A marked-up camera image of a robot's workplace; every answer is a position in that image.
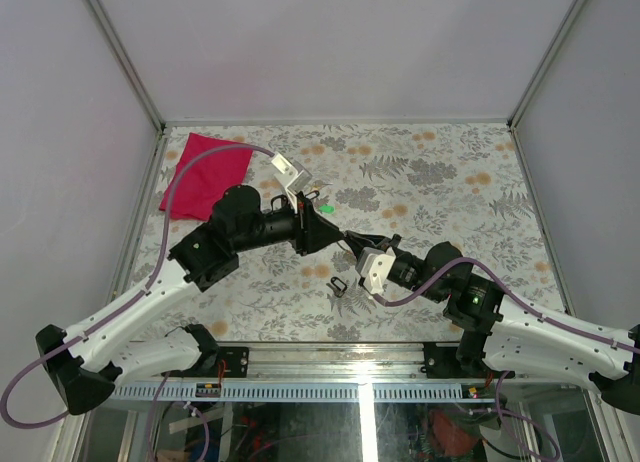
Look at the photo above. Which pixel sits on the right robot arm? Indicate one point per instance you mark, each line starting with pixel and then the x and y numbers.
pixel 502 331

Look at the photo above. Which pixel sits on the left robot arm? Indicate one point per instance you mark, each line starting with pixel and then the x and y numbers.
pixel 90 359

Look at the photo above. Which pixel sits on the magenta cloth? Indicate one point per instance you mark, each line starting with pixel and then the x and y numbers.
pixel 206 182

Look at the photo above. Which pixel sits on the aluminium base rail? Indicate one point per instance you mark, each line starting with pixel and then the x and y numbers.
pixel 327 372

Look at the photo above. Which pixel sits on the black key tag white label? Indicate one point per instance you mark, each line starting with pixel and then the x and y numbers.
pixel 337 285

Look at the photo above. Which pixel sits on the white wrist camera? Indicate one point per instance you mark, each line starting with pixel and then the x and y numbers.
pixel 373 267
pixel 291 176

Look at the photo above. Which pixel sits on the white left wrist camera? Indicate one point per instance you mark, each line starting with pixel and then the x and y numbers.
pixel 291 176

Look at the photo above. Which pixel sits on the large silver keyring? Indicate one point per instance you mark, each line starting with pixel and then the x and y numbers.
pixel 345 248

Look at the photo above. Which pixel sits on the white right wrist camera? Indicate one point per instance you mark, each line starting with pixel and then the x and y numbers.
pixel 373 267

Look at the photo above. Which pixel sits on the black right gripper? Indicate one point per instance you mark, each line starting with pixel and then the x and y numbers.
pixel 364 240

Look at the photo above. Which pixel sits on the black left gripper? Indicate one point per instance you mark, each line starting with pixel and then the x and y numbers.
pixel 312 231

